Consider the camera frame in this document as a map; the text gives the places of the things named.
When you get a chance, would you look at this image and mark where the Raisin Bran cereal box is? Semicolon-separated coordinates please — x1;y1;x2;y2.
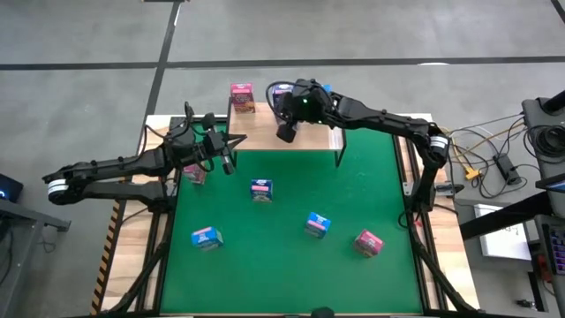
352;228;386;259
230;82;257;115
183;163;207;186

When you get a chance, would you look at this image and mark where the grey equipment stand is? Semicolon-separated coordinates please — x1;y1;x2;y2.
521;90;565;186

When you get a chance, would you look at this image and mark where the wooden shelf with black legs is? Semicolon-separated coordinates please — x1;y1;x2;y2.
225;102;348;169

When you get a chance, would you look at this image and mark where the black device with blue light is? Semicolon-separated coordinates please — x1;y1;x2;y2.
0;173;25;204

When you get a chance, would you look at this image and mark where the Frosted Flakes cereal box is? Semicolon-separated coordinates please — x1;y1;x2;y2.
271;83;294;111
250;178;275;204

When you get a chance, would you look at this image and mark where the black table frame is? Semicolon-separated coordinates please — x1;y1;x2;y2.
108;115;480;317

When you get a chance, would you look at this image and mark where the yellow black hazard strip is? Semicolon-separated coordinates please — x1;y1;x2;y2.
90;199;128;315

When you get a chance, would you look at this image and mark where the black power adapter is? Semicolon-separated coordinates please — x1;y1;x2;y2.
493;153;523;186

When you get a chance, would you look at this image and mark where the white board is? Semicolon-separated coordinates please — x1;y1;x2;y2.
474;203;533;261

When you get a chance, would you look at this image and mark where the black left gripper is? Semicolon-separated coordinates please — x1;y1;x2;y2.
193;113;249;176

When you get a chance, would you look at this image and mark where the small black device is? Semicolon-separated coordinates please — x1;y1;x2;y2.
434;183;465;198

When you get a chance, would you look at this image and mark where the black beam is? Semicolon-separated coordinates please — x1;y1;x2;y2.
458;174;565;242

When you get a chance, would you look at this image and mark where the keypad panel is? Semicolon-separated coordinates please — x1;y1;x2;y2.
540;223;565;276

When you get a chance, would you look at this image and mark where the grey desk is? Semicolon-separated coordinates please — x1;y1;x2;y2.
0;198;72;318

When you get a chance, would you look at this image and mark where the coiled black cable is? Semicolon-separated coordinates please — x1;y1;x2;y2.
524;125;565;159

